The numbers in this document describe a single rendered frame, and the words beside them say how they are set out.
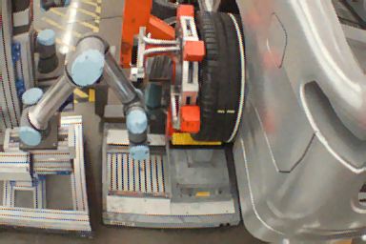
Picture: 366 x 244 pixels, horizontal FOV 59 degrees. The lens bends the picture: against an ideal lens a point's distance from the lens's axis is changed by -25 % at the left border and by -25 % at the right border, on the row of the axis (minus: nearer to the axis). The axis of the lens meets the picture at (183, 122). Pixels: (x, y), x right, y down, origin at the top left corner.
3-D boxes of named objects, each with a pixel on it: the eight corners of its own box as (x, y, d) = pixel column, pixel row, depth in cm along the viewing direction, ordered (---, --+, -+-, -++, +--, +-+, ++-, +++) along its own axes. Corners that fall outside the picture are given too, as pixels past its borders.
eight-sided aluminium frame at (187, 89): (188, 152, 202) (203, 61, 163) (173, 152, 201) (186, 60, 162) (179, 77, 239) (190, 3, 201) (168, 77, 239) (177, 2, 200)
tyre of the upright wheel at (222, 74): (232, 161, 219) (268, 101, 161) (187, 162, 216) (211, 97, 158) (221, 57, 248) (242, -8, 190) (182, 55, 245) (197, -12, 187)
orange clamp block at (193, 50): (201, 62, 174) (205, 55, 166) (182, 61, 173) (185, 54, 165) (201, 47, 176) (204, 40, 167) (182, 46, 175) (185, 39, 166)
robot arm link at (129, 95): (72, 30, 140) (125, 106, 175) (70, 45, 133) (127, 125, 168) (97, 15, 138) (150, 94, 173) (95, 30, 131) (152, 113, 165)
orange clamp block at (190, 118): (196, 116, 185) (198, 132, 179) (178, 116, 184) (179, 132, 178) (198, 105, 180) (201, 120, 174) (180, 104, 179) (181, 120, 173)
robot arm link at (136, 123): (125, 104, 159) (126, 124, 167) (126, 125, 152) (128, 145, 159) (145, 101, 160) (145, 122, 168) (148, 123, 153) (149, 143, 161)
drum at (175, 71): (189, 91, 201) (193, 69, 191) (144, 91, 199) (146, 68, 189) (187, 72, 211) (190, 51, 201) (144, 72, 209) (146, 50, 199)
